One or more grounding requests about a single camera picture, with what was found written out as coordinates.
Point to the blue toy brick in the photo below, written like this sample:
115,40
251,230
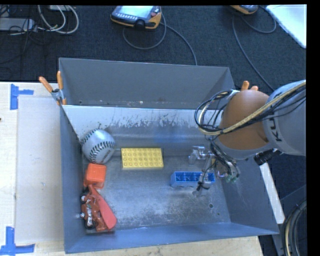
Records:
183,178

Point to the white baseball with black stitching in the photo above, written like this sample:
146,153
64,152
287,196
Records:
98,146

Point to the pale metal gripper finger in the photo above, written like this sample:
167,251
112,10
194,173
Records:
197,154
203,185

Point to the red-brown toy motorcycle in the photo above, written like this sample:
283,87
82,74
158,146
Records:
90,212

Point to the grey metal bin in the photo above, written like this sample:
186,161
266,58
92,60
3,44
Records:
150,200

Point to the yellow studded toy plate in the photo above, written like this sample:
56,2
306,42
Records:
142,158

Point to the pale flat board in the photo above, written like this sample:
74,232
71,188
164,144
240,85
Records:
37,162

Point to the black cylinder on white bracket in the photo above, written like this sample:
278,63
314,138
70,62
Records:
264,157

